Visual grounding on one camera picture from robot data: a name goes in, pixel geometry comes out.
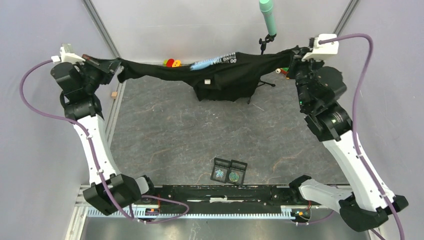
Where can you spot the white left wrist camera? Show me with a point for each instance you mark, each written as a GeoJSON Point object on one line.
{"type": "Point", "coordinates": [66, 55]}

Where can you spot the round green brooch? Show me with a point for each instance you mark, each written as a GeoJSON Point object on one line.
{"type": "Point", "coordinates": [234, 177]}

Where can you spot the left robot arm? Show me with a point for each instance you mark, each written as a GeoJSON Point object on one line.
{"type": "Point", "coordinates": [79, 77]}

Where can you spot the colourful toy block train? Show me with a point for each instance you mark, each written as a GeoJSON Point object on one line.
{"type": "Point", "coordinates": [283, 70]}

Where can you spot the black printed t-shirt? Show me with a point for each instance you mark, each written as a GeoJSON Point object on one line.
{"type": "Point", "coordinates": [228, 78]}

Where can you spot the wooden cube on rail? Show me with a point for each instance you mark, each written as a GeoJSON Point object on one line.
{"type": "Point", "coordinates": [114, 95]}

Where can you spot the red yellow green stacking toy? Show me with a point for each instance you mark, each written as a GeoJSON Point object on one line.
{"type": "Point", "coordinates": [172, 63]}

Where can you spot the white toothed cable rail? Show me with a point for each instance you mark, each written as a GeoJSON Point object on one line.
{"type": "Point", "coordinates": [139, 211]}

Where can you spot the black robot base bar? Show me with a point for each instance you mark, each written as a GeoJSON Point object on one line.
{"type": "Point", "coordinates": [231, 199]}

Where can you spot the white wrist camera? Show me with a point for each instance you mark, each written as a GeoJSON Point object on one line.
{"type": "Point", "coordinates": [322, 51]}
{"type": "Point", "coordinates": [66, 55]}

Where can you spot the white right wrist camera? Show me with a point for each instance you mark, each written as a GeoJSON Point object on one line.
{"type": "Point", "coordinates": [322, 51]}

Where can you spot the mint green microphone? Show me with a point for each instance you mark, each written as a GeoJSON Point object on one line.
{"type": "Point", "coordinates": [266, 7]}

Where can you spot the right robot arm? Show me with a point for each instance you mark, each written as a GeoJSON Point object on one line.
{"type": "Point", "coordinates": [369, 202]}

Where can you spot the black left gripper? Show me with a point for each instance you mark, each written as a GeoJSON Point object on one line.
{"type": "Point", "coordinates": [110, 66]}

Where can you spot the black microphone tripod stand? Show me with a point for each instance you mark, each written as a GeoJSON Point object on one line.
{"type": "Point", "coordinates": [263, 45]}

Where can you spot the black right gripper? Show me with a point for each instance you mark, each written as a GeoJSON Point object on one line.
{"type": "Point", "coordinates": [297, 62]}

